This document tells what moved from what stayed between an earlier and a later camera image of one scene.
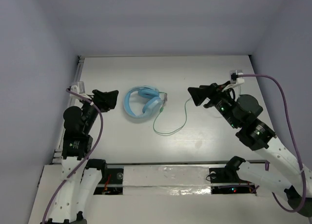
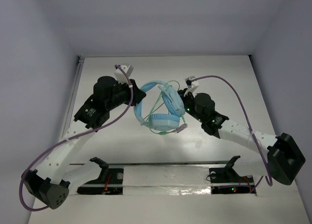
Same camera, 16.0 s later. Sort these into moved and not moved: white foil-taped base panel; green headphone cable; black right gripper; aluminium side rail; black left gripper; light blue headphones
Moved: light blue headphones; black left gripper; green headphone cable; black right gripper
Not moved: white foil-taped base panel; aluminium side rail
